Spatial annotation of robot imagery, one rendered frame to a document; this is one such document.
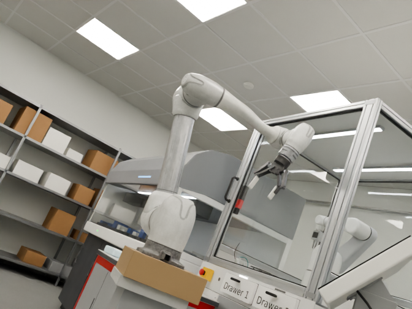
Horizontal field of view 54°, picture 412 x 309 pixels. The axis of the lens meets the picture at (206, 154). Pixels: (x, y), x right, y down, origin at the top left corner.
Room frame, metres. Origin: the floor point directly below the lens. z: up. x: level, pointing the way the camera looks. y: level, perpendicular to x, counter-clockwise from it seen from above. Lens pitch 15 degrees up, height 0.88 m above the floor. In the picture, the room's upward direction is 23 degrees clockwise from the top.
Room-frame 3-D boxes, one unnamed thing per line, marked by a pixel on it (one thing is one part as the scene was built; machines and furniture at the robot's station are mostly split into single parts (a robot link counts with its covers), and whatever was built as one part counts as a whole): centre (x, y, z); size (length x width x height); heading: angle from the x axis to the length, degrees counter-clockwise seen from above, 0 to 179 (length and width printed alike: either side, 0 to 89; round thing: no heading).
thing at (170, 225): (1.74, 0.02, 1.02); 0.18 x 0.16 x 0.22; 19
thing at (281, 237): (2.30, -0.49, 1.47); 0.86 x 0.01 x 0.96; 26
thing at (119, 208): (4.02, -0.01, 1.13); 1.78 x 1.14 x 0.45; 26
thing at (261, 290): (2.04, -0.58, 0.87); 0.29 x 0.02 x 0.11; 26
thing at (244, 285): (2.33, -0.44, 0.87); 0.29 x 0.02 x 0.11; 26
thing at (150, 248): (1.71, 0.01, 0.89); 0.22 x 0.18 x 0.06; 12
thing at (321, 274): (2.50, -0.90, 1.47); 1.02 x 0.95 x 1.04; 26
